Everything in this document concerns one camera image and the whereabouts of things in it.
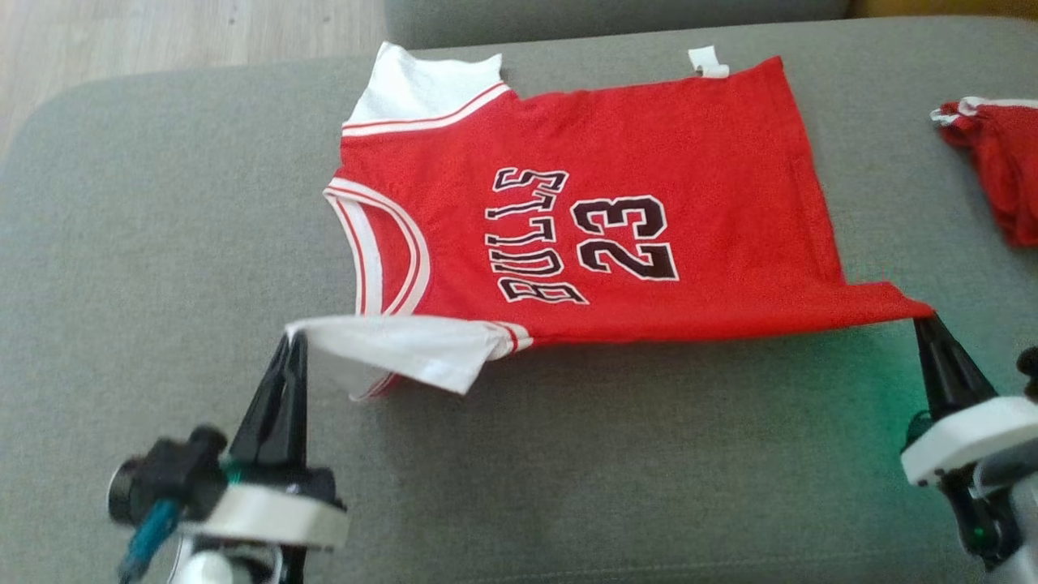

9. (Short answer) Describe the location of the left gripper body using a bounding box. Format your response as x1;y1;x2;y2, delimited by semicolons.
180;461;351;553

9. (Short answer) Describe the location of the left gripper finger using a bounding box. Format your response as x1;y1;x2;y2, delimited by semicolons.
229;334;291;468
272;330;310;468

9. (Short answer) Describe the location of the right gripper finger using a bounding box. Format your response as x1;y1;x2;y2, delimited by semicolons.
913;314;967;422
929;314;999;411

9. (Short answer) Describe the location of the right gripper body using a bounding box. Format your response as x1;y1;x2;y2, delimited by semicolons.
900;395;1038;488

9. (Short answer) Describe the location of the red Bulls 23 jersey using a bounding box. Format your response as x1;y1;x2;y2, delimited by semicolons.
285;41;935;404

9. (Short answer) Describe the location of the red shorts white trim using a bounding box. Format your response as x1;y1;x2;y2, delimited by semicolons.
930;96;1038;248

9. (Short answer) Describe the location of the grey fabric sofa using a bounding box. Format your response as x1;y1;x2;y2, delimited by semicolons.
0;16;1038;584

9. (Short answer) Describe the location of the grey upholstered ottoman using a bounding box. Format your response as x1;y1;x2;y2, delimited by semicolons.
383;0;851;48

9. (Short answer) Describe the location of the left camera blue connector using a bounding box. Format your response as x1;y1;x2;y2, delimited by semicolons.
120;497;181;583

